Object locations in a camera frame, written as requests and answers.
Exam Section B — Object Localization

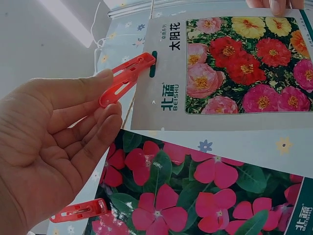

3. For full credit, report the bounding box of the person's left hand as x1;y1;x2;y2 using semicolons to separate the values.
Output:
0;68;123;235

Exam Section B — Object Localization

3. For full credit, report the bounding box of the person's right hand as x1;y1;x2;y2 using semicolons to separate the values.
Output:
246;0;305;16

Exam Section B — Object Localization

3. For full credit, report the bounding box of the red plastic clip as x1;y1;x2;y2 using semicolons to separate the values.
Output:
98;51;157;109
49;198;108;224

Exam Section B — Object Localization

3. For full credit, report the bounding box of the multicoloured flower seed packet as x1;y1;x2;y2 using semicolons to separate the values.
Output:
130;8;313;132

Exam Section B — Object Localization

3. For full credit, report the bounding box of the pink flower seed packet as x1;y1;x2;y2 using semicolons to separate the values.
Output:
83;128;313;235

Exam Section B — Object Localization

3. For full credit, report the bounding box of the white cable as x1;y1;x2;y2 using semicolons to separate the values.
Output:
90;1;145;75

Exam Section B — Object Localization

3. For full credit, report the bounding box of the brown twine string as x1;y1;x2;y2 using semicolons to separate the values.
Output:
121;0;155;130

